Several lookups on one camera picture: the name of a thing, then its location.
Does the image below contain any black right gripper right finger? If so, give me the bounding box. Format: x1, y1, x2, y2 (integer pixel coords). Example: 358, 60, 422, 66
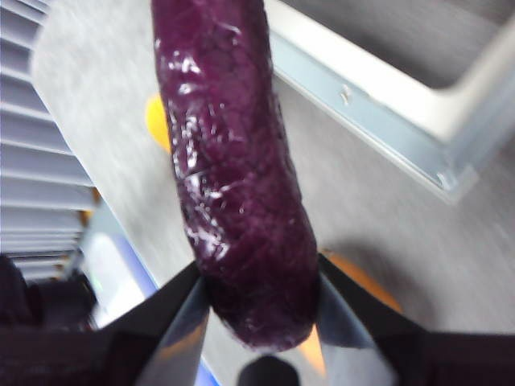
313, 253, 515, 386

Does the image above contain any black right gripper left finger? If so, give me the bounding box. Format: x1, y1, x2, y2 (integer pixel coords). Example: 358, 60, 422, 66
0, 263, 212, 386

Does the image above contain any purple eggplant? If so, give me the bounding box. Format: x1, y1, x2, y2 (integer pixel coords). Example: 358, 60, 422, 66
150, 0, 321, 353

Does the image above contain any glass oven door with handle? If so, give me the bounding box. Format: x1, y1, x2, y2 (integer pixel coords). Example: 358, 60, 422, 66
265, 0, 515, 206

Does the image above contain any white slatted panel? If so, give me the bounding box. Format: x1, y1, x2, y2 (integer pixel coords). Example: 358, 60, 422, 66
0, 0, 96, 278

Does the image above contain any yellow fruit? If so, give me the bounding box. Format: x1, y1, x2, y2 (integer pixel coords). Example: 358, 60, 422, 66
144, 94, 174, 154

